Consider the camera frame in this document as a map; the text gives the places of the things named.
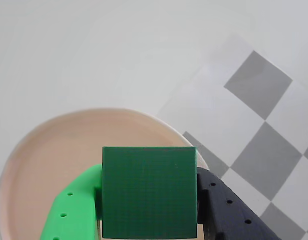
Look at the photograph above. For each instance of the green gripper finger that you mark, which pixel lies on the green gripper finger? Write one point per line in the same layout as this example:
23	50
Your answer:
73	207

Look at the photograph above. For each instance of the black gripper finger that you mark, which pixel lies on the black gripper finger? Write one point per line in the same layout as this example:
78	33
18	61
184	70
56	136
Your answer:
229	217

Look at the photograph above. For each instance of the green cube dice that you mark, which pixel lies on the green cube dice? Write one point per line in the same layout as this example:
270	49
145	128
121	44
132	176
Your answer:
148	192

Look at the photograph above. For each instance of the beige pink round plate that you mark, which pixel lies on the beige pink round plate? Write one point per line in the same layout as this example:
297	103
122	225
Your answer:
56	150

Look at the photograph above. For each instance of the grey white checkered mat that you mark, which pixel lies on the grey white checkered mat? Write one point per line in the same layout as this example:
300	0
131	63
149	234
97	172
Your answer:
256	82

